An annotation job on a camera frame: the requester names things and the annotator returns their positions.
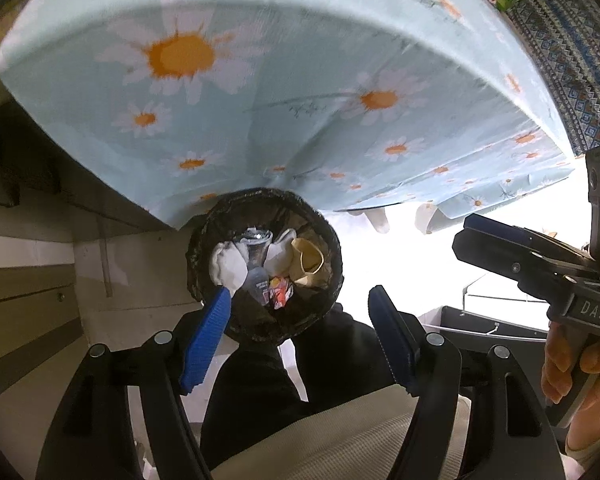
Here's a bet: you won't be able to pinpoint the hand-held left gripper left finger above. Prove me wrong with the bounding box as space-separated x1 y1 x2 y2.
35 285 232 480

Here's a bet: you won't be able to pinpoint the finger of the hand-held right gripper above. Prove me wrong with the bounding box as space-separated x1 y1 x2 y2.
451 230 600 287
462 213 589 264

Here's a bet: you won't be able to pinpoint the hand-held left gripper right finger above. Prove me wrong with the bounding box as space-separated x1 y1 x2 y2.
368 285 566 480

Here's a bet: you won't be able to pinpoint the silver foil packet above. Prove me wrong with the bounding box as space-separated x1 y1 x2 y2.
246 265 271 306

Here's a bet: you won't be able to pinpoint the white tissue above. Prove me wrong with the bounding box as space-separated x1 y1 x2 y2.
210 240 250 291

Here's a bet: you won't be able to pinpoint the red snack wrapper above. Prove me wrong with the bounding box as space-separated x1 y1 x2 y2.
267 275 296 310

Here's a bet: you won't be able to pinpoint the black-bagged trash bin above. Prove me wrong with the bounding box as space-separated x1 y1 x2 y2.
186 187 343 345

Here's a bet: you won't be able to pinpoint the clear plastic cup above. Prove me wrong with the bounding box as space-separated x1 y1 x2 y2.
232 227 275 267

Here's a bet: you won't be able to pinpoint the white paper cup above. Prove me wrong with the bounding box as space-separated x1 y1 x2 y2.
264 228 298 276

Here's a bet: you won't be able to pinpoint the crushed beige paper cup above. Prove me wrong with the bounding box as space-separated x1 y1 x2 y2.
290 237 326 288

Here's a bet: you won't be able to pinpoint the person's right forearm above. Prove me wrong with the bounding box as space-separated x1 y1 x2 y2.
562 437 600 480

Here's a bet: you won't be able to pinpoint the person's right hand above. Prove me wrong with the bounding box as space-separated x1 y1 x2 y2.
541 322 600 453

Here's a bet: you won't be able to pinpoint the dark grey plastic crate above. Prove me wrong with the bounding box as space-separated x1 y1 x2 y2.
420 304 551 361

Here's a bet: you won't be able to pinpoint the black trousers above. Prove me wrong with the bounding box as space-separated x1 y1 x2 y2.
200 305 406 461

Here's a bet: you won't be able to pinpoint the blue patterned cloth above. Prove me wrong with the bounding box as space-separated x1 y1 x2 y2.
505 0 600 158

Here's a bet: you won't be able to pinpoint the beige cabinet door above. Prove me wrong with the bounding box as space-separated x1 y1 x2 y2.
0 230 86 396

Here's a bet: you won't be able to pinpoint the daisy print tablecloth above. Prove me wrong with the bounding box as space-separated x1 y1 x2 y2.
0 0 576 233

